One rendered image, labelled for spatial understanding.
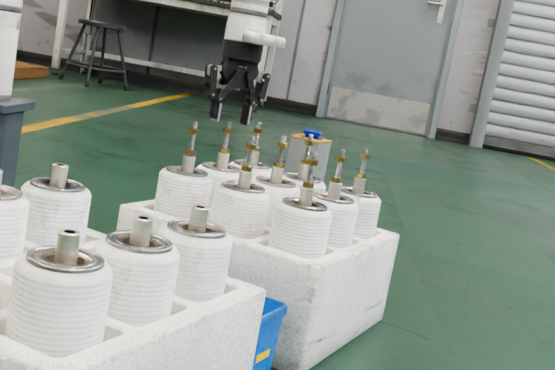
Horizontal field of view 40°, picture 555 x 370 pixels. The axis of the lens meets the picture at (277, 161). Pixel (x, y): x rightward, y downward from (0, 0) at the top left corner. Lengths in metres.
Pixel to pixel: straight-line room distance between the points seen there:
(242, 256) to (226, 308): 0.30
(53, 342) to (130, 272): 0.12
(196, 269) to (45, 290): 0.25
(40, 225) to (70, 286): 0.34
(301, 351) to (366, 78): 5.24
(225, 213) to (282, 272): 0.15
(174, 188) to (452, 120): 5.23
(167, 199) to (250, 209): 0.16
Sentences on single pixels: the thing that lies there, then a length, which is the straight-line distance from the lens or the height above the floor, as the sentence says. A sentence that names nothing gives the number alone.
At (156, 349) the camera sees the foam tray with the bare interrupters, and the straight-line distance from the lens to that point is 0.83.
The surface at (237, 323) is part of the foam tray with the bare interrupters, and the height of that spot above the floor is 0.15.
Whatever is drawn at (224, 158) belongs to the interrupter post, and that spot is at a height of 0.27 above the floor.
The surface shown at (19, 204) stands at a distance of 1.00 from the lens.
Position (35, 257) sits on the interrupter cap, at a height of 0.25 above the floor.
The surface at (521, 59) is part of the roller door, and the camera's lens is 6.44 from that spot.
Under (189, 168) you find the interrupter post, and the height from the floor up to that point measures 0.26.
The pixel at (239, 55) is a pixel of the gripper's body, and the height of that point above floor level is 0.47.
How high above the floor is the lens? 0.49
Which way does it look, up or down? 8 degrees down
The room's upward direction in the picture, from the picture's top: 10 degrees clockwise
